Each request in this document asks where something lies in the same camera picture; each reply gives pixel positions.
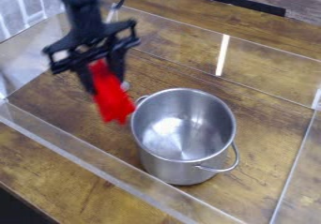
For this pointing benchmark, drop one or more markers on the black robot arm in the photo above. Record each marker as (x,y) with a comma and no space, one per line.
(84,15)

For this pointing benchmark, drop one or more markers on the black strip on table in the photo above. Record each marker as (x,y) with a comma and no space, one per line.
(272,10)

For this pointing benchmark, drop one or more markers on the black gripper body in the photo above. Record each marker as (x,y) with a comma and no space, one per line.
(78,48)

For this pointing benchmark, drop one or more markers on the red block object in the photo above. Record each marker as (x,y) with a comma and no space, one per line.
(111,99)

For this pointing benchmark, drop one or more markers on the red handled metal spoon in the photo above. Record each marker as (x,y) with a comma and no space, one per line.
(124,86)

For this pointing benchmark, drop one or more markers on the silver metal pot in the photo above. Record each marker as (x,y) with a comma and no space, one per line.
(183,128)

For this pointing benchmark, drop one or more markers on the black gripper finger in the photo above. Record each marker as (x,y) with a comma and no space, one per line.
(85,78)
(116,62)

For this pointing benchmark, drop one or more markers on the clear acrylic enclosure wall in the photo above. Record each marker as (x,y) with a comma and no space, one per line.
(72,165)

